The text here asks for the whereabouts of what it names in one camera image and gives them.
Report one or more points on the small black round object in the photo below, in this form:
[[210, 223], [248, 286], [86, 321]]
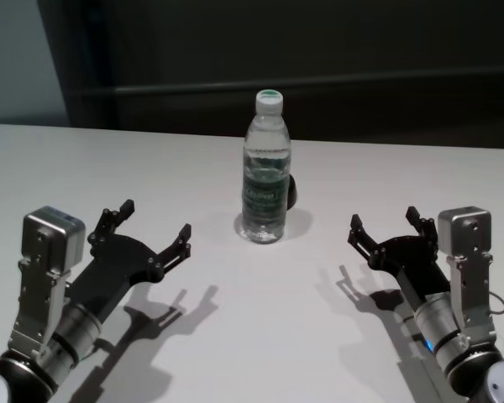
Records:
[[294, 193]]

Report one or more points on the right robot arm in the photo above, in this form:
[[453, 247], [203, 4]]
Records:
[[437, 323]]

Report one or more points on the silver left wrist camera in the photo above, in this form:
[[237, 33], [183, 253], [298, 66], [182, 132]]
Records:
[[52, 235]]

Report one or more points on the clear green-label water bottle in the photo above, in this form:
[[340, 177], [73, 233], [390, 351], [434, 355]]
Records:
[[264, 168]]

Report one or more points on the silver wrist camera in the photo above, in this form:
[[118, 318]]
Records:
[[464, 231], [52, 235]]

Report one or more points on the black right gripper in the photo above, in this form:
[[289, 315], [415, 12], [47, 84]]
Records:
[[411, 264]]

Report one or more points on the grey horizontal rail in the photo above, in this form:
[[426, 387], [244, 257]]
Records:
[[319, 87]]

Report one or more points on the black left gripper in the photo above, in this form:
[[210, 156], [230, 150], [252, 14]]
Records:
[[113, 268]]

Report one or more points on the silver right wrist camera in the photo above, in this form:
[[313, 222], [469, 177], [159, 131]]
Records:
[[464, 231]]

